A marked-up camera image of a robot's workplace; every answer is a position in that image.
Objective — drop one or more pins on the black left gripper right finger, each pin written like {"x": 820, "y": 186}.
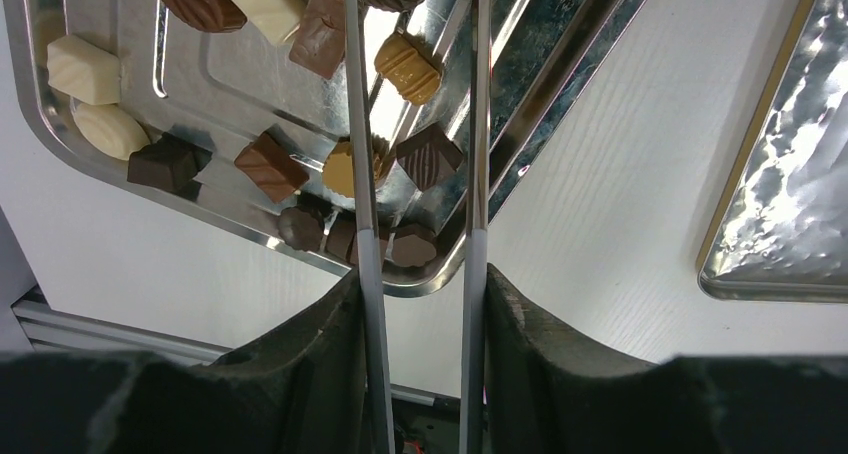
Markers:
{"x": 552, "y": 389}

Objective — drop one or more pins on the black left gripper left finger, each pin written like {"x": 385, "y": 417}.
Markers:
{"x": 299, "y": 388}

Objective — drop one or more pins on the metal serving tongs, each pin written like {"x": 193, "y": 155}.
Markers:
{"x": 477, "y": 202}

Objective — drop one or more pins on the dark round chocolate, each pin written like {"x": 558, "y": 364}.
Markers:
{"x": 301, "y": 227}

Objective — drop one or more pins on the dark flower chocolate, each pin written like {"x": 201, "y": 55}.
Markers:
{"x": 413, "y": 245}

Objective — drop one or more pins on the milk chocolate block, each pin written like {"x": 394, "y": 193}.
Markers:
{"x": 270, "y": 167}

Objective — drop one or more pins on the caramel round chocolate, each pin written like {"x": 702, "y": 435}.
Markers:
{"x": 338, "y": 170}

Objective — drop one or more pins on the dark striped chocolate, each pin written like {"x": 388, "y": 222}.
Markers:
{"x": 429, "y": 157}

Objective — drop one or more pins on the dark square chocolate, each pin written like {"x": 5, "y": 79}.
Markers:
{"x": 169, "y": 164}

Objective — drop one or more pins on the metal chocolate tray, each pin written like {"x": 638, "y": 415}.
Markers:
{"x": 220, "y": 91}

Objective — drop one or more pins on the white oval chocolate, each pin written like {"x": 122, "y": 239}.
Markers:
{"x": 110, "y": 130}

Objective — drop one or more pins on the caramel ridged chocolate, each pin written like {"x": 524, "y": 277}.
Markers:
{"x": 412, "y": 75}

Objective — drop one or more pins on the milk square chocolate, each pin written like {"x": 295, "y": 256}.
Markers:
{"x": 320, "y": 41}

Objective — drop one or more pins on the white rectangular chocolate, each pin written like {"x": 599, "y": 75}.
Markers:
{"x": 277, "y": 20}

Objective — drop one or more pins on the white chocolate piece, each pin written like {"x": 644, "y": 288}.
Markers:
{"x": 84, "y": 71}

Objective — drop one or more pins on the milk oval ridged chocolate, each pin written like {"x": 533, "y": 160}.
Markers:
{"x": 210, "y": 16}

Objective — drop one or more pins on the silver box lid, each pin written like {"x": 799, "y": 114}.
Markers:
{"x": 779, "y": 232}

